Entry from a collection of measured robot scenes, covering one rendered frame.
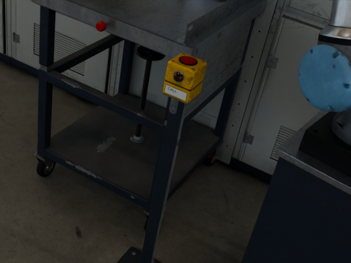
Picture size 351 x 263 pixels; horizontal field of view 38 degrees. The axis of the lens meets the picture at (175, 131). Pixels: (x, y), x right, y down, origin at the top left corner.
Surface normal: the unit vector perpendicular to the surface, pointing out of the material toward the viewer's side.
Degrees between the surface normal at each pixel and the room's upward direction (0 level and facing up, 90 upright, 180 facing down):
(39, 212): 0
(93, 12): 90
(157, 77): 90
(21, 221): 0
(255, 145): 90
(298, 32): 90
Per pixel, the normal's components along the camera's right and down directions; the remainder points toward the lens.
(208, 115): -0.47, 0.43
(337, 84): -0.85, 0.18
